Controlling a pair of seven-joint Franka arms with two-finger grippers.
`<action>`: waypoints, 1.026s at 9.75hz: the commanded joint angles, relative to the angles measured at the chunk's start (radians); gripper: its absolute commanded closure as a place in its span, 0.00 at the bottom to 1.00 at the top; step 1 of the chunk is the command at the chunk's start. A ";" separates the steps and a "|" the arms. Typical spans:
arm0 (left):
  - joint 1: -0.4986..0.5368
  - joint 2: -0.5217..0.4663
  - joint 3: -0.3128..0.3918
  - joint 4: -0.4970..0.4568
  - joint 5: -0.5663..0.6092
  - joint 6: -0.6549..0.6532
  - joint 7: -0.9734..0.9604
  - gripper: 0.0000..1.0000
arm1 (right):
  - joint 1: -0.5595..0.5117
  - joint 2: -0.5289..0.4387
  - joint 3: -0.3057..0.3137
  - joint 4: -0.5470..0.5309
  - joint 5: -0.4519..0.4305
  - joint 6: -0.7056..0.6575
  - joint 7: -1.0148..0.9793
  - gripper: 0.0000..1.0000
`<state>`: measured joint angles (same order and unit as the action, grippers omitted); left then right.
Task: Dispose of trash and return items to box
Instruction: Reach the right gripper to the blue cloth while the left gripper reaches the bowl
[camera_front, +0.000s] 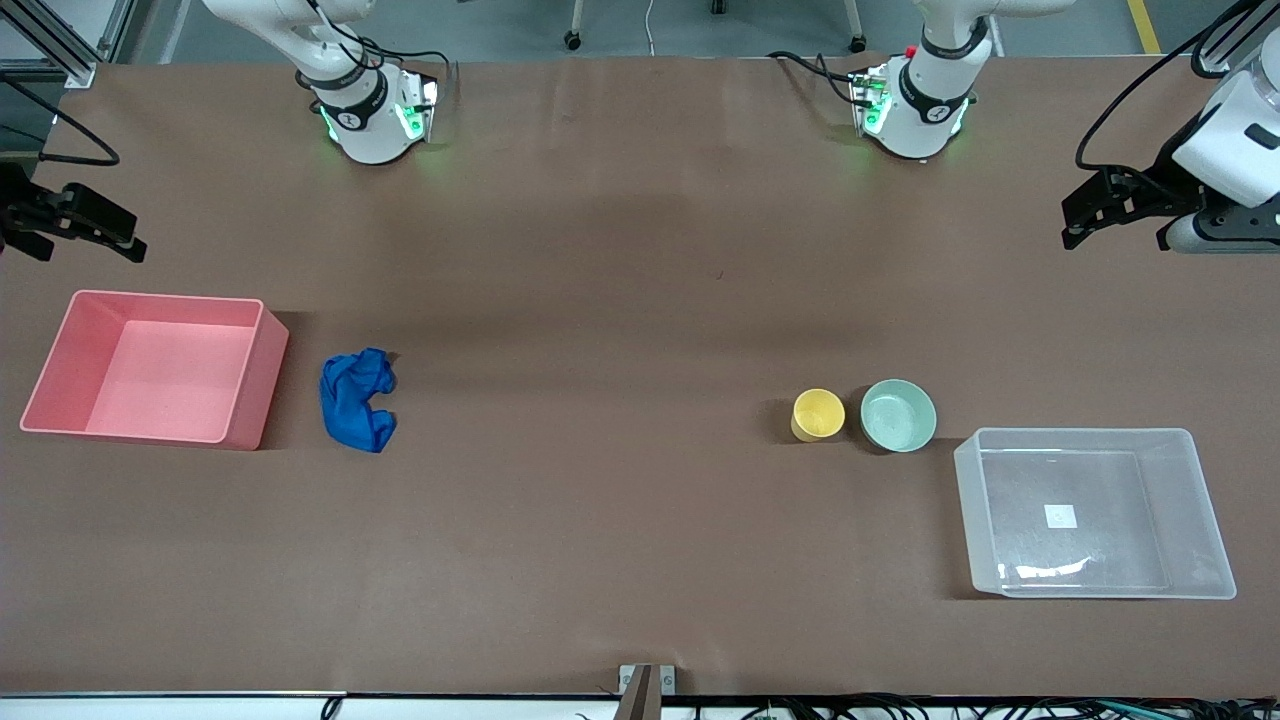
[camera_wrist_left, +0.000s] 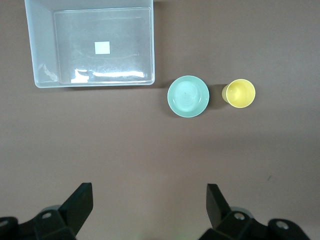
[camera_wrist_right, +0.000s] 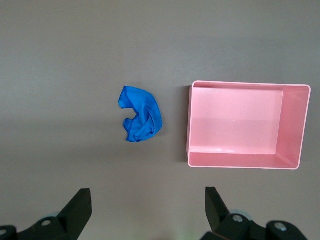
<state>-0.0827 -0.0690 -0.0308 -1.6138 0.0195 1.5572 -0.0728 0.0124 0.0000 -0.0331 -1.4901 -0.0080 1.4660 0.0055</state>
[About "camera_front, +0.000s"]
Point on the metal table edge bracket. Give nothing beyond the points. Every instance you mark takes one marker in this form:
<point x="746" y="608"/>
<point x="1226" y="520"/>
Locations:
<point x="647" y="690"/>

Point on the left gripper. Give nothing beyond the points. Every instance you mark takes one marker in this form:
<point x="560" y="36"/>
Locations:
<point x="1163" y="183"/>

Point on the mint green bowl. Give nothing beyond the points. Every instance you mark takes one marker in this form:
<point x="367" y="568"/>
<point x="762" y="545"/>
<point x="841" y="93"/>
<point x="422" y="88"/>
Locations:
<point x="898" y="415"/>

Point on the yellow plastic cup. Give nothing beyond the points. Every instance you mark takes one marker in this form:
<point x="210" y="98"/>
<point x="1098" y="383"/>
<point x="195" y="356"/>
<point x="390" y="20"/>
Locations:
<point x="818" y="413"/>

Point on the clear plastic storage box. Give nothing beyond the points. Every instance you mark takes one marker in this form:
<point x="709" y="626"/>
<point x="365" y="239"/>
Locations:
<point x="1095" y="560"/>

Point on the pink plastic bin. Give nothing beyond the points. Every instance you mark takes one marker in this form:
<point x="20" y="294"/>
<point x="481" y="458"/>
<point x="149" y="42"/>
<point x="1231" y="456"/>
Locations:
<point x="160" y="375"/>

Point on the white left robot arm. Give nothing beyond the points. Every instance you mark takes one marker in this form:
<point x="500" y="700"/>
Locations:
<point x="915" y="115"/>

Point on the white square sticker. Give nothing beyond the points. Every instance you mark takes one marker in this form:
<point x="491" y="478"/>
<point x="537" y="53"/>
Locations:
<point x="1061" y="516"/>

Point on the aluminium frame profile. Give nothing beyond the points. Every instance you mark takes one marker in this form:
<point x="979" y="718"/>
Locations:
<point x="75" y="65"/>

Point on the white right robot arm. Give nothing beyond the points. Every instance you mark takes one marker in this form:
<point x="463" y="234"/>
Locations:
<point x="370" y="130"/>

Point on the wheeled chair base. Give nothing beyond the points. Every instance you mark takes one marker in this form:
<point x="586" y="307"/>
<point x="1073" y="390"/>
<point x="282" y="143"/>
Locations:
<point x="572" y="40"/>

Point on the blue cloth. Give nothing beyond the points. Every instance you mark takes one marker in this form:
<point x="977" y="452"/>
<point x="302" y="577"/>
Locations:
<point x="352" y="405"/>

